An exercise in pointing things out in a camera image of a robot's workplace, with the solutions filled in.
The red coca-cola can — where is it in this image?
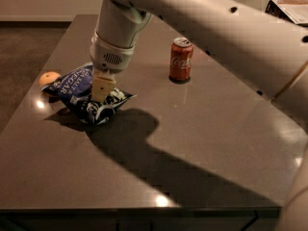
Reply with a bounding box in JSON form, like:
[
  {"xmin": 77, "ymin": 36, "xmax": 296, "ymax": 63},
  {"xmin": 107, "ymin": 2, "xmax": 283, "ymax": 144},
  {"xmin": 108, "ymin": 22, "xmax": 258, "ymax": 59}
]
[{"xmin": 169, "ymin": 37, "xmax": 193, "ymax": 83}]

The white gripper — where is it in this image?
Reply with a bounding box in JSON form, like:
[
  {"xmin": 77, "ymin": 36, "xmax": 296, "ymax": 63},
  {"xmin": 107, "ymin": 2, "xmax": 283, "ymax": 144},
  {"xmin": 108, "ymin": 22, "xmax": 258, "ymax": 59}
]
[{"xmin": 90, "ymin": 33, "xmax": 135, "ymax": 102}]

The black box with paper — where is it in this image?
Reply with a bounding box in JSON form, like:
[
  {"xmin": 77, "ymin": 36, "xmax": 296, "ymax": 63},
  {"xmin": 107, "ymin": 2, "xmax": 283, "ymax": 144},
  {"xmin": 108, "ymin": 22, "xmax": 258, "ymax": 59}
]
[{"xmin": 266, "ymin": 0, "xmax": 308, "ymax": 27}]

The orange fruit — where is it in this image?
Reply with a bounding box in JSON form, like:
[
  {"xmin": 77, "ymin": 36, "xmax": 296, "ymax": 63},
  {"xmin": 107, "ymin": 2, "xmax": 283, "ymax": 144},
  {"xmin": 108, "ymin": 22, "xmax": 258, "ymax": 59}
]
[{"xmin": 38, "ymin": 71, "xmax": 60, "ymax": 87}]

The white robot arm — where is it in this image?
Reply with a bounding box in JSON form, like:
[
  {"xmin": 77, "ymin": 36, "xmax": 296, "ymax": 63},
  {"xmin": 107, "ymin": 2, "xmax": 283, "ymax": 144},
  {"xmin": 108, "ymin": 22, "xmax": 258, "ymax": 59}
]
[{"xmin": 90, "ymin": 0, "xmax": 308, "ymax": 130}]

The blue kettle chip bag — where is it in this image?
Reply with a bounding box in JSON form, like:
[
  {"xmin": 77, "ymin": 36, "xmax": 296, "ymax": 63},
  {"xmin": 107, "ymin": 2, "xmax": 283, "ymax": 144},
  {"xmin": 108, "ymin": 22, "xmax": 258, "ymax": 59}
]
[{"xmin": 41, "ymin": 63, "xmax": 134, "ymax": 125}]

